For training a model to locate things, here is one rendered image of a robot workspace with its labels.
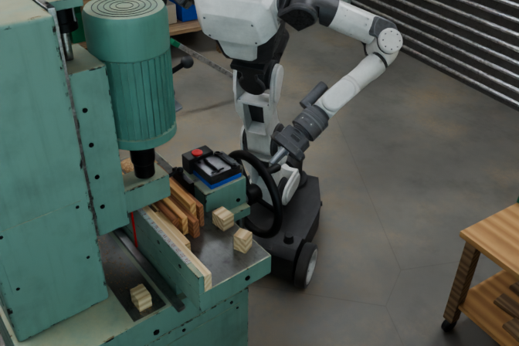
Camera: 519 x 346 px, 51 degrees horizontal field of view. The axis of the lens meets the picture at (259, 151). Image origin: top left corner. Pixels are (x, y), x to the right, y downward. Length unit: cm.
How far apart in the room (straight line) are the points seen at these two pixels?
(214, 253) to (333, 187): 179
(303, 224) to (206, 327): 114
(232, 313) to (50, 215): 61
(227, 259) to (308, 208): 135
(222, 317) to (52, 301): 46
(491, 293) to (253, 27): 143
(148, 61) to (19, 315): 62
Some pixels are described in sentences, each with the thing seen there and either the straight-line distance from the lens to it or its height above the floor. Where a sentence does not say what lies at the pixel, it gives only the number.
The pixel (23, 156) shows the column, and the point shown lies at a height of 127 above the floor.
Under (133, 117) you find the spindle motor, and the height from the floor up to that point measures 125.
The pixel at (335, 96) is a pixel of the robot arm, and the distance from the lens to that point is 165.
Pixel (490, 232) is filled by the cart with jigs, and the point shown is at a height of 53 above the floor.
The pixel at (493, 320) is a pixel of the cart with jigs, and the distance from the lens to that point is 235.
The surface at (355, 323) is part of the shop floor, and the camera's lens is 243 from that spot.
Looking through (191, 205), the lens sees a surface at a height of 97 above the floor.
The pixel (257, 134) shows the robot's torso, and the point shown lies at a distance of 222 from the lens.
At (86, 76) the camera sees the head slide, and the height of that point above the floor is 137.
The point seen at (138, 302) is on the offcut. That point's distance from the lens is 138.
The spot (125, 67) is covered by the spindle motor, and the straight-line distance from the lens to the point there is 118.
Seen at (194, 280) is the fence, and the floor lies 93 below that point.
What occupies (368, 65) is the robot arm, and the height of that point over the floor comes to 115.
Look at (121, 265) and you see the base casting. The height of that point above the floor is 80.
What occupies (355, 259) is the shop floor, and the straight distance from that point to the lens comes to 268.
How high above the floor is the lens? 186
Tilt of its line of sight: 34 degrees down
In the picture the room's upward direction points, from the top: 1 degrees clockwise
